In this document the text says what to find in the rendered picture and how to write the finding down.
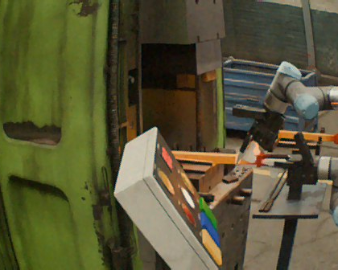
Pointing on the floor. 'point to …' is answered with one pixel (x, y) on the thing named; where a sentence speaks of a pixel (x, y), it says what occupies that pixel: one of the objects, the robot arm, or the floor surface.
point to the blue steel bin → (237, 92)
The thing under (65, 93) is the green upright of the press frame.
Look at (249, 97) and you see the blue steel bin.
